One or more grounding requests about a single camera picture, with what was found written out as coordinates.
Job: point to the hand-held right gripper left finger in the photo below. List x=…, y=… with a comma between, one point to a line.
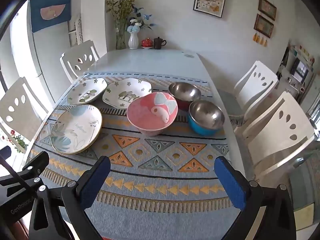
x=96, y=180

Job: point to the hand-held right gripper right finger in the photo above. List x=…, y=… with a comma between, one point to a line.
x=230, y=182

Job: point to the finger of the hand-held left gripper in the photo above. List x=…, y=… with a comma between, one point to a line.
x=38, y=161

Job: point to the round plate with leaf print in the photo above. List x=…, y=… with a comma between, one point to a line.
x=75, y=127

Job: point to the steel bowl with blue outside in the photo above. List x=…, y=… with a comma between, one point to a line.
x=206, y=115

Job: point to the pink ceramic bowl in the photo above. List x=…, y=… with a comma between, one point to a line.
x=147, y=112

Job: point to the white plate with green flowers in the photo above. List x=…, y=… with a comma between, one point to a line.
x=87, y=91

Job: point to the white plate with tree print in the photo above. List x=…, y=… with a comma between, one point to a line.
x=125, y=90

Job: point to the steel bowl with red outside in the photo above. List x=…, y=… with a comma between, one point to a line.
x=183, y=92

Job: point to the red flowering plant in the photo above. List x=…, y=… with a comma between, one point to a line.
x=17, y=138

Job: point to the white dining chair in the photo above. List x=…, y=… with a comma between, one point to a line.
x=30, y=115
x=252, y=87
x=270, y=135
x=68, y=66

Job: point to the blue patterned table cloth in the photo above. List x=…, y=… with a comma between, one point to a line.
x=160, y=180

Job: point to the white refrigerator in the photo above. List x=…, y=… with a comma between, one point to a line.
x=30, y=55

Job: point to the white shelf unit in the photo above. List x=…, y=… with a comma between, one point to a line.
x=287, y=80

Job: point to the small television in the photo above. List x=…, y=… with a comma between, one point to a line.
x=300, y=70

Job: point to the white lattice rack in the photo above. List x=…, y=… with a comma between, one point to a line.
x=78, y=30

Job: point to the red lidded teacup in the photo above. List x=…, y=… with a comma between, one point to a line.
x=146, y=43

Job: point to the brown mug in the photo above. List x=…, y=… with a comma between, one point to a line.
x=158, y=43

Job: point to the blue cloth cover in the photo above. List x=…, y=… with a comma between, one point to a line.
x=62, y=10

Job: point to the blue and white flower bouquet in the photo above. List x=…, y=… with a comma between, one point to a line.
x=136, y=26

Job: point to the small framed picture with tassels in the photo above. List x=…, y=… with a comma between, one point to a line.
x=263, y=25

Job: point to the dried flower bunch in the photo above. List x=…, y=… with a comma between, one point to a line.
x=121, y=7

